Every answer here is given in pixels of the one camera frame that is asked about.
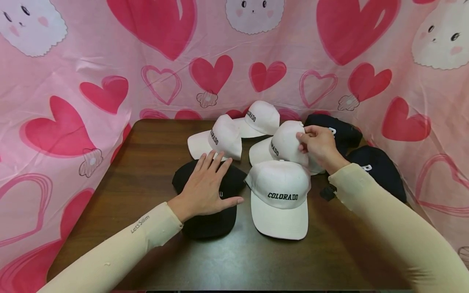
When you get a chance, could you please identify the person's right hand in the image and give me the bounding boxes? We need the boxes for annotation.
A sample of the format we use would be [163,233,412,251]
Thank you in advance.
[296,125,351,176]

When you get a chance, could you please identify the person's left hand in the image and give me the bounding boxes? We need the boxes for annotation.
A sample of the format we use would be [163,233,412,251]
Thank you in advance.
[167,150,245,223]

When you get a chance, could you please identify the white lettered baseball cap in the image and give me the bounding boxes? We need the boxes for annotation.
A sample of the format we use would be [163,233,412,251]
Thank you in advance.
[249,120,326,176]
[187,114,243,162]
[232,101,281,139]
[244,160,311,241]

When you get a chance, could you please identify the person's right forearm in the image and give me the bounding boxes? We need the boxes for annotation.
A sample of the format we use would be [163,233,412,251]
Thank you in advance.
[328,163,469,293]

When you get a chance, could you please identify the person's left forearm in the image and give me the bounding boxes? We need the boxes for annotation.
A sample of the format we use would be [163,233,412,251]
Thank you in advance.
[37,201,184,293]

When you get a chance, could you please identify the black baseball cap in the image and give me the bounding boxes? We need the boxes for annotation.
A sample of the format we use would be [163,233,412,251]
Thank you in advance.
[172,158,248,240]
[304,114,364,156]
[346,145,408,204]

